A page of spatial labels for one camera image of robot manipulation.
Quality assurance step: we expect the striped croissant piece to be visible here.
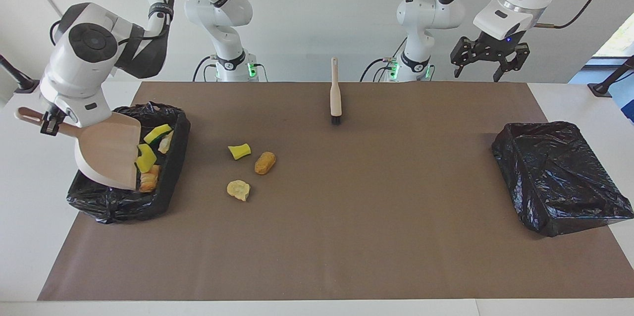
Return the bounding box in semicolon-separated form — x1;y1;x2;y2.
139;164;161;193

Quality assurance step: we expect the beige black-bristle hand brush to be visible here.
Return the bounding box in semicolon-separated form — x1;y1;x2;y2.
330;57;342;125

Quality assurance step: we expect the yellow green-backed sponge piece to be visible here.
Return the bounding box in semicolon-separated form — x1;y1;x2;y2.
144;124;172;146

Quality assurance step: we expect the pale bread piece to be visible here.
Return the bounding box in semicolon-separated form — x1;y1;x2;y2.
226;180;251;202

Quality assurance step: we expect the brown table mat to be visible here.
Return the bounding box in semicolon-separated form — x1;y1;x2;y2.
37;82;634;302

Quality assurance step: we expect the blue object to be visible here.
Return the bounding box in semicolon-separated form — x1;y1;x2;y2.
614;83;634;123

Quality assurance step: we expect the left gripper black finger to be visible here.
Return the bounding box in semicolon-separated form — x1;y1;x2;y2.
494;44;530;83
450;37;481;79

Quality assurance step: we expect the bright window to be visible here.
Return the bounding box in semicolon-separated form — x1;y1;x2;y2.
593;19;634;59

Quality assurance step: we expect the curved yellow sponge piece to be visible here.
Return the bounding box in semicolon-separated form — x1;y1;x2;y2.
228;143;252;160

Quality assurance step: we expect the brown oval croquette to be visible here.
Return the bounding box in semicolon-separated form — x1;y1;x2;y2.
254;152;276;175

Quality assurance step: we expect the notched yellow sponge piece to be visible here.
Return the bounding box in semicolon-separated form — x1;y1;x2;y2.
135;144;158;174

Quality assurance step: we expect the pale pink plastic dustpan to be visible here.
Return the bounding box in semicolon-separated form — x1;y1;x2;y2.
15;106;143;191

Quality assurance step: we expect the black clamp stand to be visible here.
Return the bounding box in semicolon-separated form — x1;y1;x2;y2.
588;56;634;98
0;54;41;94

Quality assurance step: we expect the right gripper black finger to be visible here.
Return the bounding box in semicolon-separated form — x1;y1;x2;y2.
40;113;61;136

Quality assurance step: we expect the black bag lined bin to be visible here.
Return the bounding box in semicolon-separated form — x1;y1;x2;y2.
66;102;191;225
491;121;634;237

